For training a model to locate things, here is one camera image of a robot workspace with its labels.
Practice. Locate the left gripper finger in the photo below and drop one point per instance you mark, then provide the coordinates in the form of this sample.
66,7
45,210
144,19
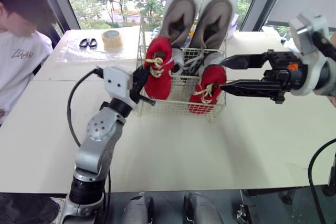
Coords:
147,100
140,77

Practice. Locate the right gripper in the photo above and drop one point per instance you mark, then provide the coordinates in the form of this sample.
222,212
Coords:
286,74

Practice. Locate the small red shoe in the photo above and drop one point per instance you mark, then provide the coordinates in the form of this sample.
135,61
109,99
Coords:
210,82
158,77

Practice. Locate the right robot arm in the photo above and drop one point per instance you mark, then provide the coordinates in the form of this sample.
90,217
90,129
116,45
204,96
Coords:
319,77

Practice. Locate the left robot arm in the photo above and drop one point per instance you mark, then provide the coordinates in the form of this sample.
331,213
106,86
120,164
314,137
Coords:
97,140

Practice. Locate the small grey shoe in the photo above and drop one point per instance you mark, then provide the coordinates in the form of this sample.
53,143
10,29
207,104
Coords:
214,60
178,60

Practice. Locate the roll of tan tape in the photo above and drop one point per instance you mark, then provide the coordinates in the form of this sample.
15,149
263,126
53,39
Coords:
112,41

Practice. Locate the black scissors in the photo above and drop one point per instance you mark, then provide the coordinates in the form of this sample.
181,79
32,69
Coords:
88,42

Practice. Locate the large grey shoe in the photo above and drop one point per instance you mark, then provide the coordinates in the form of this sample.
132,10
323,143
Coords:
218,16
178,11

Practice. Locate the clear plastic sheet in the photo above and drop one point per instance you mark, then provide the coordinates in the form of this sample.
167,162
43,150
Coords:
71,53

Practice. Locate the person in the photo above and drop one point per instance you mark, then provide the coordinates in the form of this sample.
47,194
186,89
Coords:
18,58

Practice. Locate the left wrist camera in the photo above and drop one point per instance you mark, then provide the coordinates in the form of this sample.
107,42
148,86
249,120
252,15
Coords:
116,82

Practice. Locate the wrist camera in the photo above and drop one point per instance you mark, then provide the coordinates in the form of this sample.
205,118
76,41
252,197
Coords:
116,82
305,33

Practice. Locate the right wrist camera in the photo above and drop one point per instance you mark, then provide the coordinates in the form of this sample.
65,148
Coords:
305,33

